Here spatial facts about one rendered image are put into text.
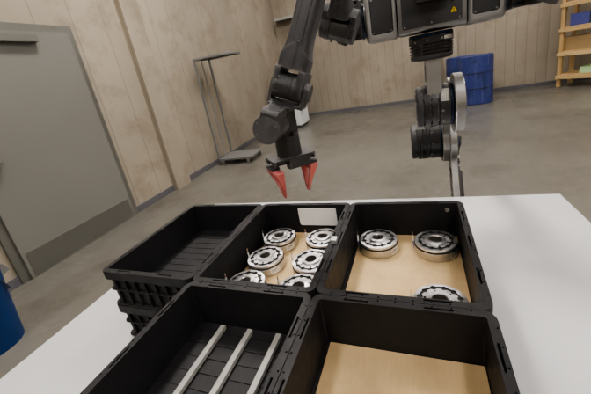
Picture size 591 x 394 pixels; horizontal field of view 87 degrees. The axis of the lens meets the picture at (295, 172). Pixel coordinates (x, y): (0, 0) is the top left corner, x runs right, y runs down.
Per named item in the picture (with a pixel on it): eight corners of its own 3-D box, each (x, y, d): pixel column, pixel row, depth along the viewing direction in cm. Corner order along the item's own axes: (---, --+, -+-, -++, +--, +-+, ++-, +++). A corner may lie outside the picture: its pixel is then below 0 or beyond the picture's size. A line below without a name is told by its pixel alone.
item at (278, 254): (258, 247, 94) (258, 245, 94) (288, 249, 90) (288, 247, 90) (241, 267, 85) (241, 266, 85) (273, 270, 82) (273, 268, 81)
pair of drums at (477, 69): (482, 93, 745) (482, 51, 715) (497, 102, 625) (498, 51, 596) (445, 98, 773) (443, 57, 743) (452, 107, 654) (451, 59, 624)
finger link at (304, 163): (323, 190, 74) (317, 153, 71) (295, 200, 72) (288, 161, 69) (310, 183, 80) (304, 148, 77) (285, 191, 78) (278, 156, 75)
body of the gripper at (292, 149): (317, 158, 72) (311, 127, 69) (275, 171, 68) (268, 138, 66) (304, 153, 77) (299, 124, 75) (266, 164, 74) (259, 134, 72)
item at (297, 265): (300, 250, 89) (300, 248, 88) (334, 251, 85) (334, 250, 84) (287, 272, 80) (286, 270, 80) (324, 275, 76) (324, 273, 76)
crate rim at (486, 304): (352, 208, 96) (351, 201, 95) (462, 208, 84) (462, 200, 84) (316, 302, 61) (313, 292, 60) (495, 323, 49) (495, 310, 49)
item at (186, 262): (201, 232, 121) (193, 206, 118) (270, 234, 110) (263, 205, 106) (115, 307, 86) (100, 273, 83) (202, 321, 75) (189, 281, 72)
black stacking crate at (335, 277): (356, 237, 98) (352, 204, 95) (462, 239, 87) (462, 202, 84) (324, 339, 64) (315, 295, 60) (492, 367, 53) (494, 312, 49)
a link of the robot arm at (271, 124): (314, 83, 66) (277, 73, 68) (297, 91, 56) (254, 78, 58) (302, 135, 72) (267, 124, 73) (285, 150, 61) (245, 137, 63)
